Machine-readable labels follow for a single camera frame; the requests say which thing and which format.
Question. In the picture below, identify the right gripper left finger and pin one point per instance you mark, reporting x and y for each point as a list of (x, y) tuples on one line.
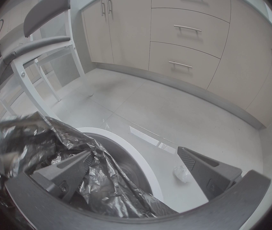
[(61, 176)]

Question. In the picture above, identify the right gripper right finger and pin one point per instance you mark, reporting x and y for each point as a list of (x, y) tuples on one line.
[(212, 176)]

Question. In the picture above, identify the black plastic bag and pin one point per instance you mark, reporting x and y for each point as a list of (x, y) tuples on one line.
[(102, 176)]

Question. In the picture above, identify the white trash bin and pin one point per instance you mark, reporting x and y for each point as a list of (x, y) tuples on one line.
[(136, 152)]

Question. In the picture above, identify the crumpled clear plastic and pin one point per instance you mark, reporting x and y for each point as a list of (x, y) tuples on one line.
[(181, 174)]

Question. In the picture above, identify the beige cabinet with drawers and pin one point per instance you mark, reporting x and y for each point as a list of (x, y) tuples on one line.
[(186, 49)]

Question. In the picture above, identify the grey chair with white legs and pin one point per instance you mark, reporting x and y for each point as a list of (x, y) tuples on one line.
[(47, 8)]

